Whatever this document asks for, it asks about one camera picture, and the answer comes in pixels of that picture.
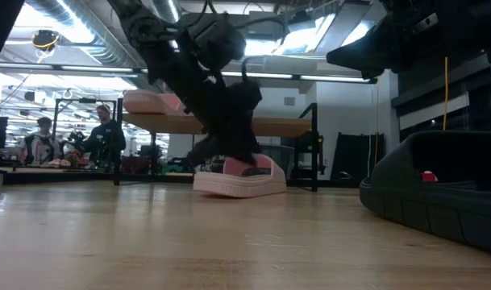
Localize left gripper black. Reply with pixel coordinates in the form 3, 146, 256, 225
176, 72, 263, 167

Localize black metal rig frame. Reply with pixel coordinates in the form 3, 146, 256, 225
0, 171, 361, 189

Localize wooden shelf with black legs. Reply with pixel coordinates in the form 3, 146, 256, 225
111, 97, 319, 193

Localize long ceiling light bar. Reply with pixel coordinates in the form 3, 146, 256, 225
0, 64, 377, 85

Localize yellow ceiling cord reel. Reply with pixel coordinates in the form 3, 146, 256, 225
31, 30, 60, 52

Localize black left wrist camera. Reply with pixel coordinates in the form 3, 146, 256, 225
188, 15, 247, 76

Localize person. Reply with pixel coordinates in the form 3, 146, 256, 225
19, 116, 64, 166
82, 103, 127, 167

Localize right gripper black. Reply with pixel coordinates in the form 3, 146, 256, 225
326, 0, 478, 80

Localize black slide sandal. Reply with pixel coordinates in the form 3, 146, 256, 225
359, 130, 491, 255

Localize pink slide sandal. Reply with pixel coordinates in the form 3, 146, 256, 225
123, 89, 189, 117
192, 152, 288, 199

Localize black leaning panel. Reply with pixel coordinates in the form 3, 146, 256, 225
331, 131, 386, 181

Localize grey office chair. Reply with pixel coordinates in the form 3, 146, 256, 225
260, 143, 294, 179

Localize black background frame stand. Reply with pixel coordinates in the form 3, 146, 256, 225
52, 97, 118, 170

